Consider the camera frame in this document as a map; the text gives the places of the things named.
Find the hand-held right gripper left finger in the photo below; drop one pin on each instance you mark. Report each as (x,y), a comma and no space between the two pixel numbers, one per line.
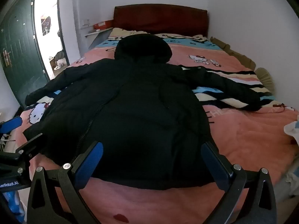
(93,159)

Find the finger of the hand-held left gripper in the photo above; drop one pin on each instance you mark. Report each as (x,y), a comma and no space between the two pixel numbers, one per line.
(11,123)
(29,143)

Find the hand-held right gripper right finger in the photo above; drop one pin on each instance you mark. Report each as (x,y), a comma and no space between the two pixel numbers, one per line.
(211,161)

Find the black hooded jacket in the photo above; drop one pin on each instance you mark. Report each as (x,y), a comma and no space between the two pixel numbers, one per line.
(140,109)

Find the blue white patterned cloth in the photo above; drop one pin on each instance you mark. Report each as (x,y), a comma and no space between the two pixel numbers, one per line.
(14,203)

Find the pink cartoon cat printed blanket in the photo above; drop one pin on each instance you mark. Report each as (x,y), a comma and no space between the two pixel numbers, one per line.
(245,140)

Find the dark green door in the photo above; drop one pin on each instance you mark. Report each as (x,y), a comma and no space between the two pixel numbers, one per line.
(21,58)

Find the white crumpled cloth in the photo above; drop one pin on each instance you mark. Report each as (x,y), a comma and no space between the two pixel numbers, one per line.
(292,131)

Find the pale green pleated fan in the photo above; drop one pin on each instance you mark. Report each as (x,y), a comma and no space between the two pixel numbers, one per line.
(266,79)

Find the olive green cloth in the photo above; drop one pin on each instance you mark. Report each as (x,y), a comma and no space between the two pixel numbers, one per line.
(236,51)

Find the orange cardboard box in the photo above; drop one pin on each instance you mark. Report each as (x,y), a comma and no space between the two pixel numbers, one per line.
(102,25)

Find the dark red headboard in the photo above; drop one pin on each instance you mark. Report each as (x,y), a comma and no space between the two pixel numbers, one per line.
(161,18)

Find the white wall shelf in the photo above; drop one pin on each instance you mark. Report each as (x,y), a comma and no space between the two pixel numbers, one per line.
(98,33)

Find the white wall socket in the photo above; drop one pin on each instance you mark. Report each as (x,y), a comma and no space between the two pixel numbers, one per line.
(85,22)

